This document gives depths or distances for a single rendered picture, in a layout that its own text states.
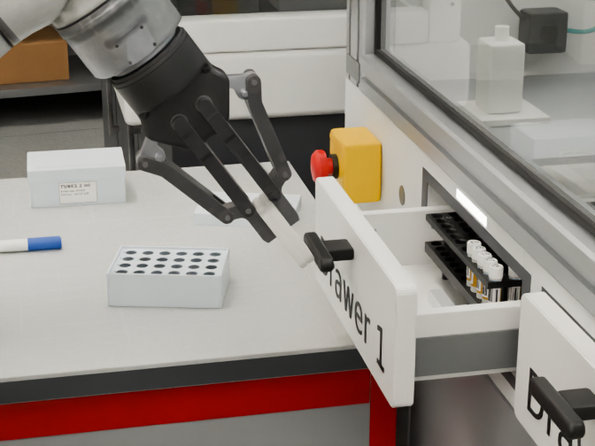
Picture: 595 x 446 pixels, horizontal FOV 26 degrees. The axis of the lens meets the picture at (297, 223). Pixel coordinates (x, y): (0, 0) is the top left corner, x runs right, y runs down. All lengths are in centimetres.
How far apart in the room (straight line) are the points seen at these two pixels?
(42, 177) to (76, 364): 47
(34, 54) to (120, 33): 389
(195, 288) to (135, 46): 43
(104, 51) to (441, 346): 36
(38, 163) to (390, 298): 79
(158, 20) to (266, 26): 89
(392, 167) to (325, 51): 55
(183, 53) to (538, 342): 36
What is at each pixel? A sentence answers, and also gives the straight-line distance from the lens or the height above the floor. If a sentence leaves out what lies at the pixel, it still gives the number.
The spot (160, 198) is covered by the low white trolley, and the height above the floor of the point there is 76.
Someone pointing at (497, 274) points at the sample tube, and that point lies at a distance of 111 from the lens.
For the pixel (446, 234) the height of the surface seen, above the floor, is 90.
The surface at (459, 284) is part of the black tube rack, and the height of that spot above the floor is 87.
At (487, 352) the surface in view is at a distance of 109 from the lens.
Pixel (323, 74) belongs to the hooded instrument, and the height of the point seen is 87.
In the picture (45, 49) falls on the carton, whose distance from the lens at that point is 492.
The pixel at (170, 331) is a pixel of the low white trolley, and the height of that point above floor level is 76.
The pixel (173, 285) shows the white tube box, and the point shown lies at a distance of 139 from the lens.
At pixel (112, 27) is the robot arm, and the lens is 102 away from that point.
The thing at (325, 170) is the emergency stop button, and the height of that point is 88.
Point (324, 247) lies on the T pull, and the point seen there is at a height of 91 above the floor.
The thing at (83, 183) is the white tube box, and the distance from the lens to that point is 171.
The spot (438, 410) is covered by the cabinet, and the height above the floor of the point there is 69.
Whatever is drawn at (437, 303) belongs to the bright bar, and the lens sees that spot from 120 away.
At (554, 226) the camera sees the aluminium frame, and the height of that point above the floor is 99.
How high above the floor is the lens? 133
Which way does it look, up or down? 20 degrees down
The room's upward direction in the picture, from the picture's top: straight up
